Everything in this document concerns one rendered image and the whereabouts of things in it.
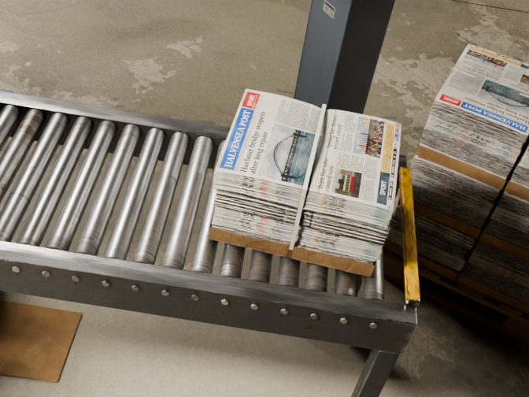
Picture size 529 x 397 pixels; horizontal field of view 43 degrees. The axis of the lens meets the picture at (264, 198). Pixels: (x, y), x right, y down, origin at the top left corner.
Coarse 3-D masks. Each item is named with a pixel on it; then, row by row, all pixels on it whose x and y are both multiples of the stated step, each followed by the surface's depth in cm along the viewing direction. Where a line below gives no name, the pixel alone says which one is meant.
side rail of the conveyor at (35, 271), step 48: (0, 240) 145; (0, 288) 150; (48, 288) 148; (96, 288) 146; (144, 288) 144; (192, 288) 142; (240, 288) 144; (288, 288) 145; (336, 336) 149; (384, 336) 147
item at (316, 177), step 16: (304, 144) 144; (320, 144) 145; (304, 160) 141; (320, 160) 141; (304, 176) 137; (320, 176) 137; (288, 208) 140; (304, 208) 138; (288, 224) 144; (304, 224) 142; (288, 240) 147; (304, 240) 146
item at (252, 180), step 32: (256, 96) 153; (256, 128) 145; (288, 128) 147; (224, 160) 138; (256, 160) 139; (288, 160) 140; (224, 192) 141; (256, 192) 138; (288, 192) 136; (224, 224) 148; (256, 224) 145
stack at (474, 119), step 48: (480, 48) 219; (480, 96) 200; (528, 96) 203; (432, 144) 207; (480, 144) 198; (528, 144) 195; (432, 192) 218; (480, 192) 210; (432, 240) 232; (528, 240) 213; (528, 288) 225; (528, 336) 238
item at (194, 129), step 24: (0, 96) 178; (24, 96) 180; (48, 120) 179; (72, 120) 178; (96, 120) 178; (120, 120) 178; (144, 120) 179; (168, 120) 180; (192, 144) 180; (216, 144) 179
